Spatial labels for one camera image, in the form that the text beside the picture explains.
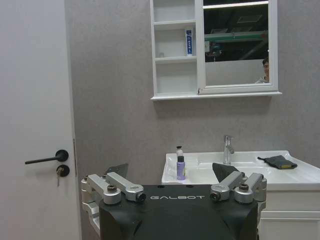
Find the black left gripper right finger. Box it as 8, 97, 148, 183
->
209, 162, 268, 204

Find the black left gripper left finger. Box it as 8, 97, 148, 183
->
80, 163, 146, 205

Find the white ceramic washbasin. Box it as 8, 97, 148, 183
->
161, 149, 320, 191

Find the dark grey towel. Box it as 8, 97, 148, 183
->
257, 155, 298, 170

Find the purple shampoo bottle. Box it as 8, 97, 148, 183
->
176, 155, 187, 181

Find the white vanity cabinet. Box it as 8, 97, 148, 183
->
257, 187, 320, 240

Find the mirror cabinet door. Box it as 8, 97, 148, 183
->
195, 0, 279, 95

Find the chrome faucet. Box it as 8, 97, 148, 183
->
223, 135, 235, 165

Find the black lock with key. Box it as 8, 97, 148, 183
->
55, 164, 70, 187

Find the white door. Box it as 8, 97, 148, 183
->
0, 0, 83, 240

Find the person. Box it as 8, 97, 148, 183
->
254, 56, 270, 84

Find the blue white toothpaste box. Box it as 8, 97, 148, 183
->
184, 28, 196, 57

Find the black door handle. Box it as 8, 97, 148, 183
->
24, 149, 70, 165

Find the white wall cabinet with shelves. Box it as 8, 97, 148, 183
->
149, 0, 283, 101

